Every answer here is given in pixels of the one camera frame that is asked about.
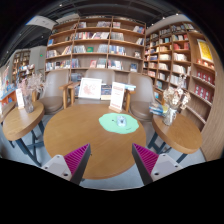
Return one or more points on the glass vase with dried flowers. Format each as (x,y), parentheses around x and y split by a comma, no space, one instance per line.
(170,116)

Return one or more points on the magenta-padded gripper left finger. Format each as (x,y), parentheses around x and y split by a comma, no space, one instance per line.
(60,165)

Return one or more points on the transparent light blue computer mouse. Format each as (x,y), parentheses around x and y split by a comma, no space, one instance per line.
(121,121)

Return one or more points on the colourful magazine stack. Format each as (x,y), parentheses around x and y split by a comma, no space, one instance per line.
(157,109)

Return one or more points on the white framed red drawing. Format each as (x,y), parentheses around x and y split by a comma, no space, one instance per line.
(90,88)

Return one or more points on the curved wooden bookshelf with books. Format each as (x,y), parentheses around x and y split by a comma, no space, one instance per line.
(180,56)

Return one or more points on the light blue book stack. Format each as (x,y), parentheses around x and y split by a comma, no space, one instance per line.
(130,87)

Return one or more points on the round wooden side table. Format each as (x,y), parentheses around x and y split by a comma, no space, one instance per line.
(21,123)
(180,135)
(6,111)

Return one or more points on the beige padded wooden armchair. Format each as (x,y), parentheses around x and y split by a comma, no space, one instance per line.
(100,74)
(141,91)
(55,83)

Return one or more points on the flat wooden bookshelf with books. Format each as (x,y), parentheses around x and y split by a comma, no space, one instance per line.
(96,43)

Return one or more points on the white sign on wooden base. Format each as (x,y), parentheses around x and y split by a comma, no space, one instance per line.
(117,95)

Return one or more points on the distant wooden bookshelf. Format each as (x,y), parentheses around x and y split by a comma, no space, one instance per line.
(21,65)

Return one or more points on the glass vase with pink flowers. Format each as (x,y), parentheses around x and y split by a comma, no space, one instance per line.
(28,103)

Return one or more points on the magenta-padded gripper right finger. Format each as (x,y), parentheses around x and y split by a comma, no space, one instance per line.
(163,165)

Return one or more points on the green smiley mouse pad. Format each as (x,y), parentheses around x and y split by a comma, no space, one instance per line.
(106,124)

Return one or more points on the dark cover book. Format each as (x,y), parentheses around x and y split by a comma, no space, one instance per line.
(106,91)

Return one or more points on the small white table sign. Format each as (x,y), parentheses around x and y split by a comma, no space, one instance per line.
(20,98)

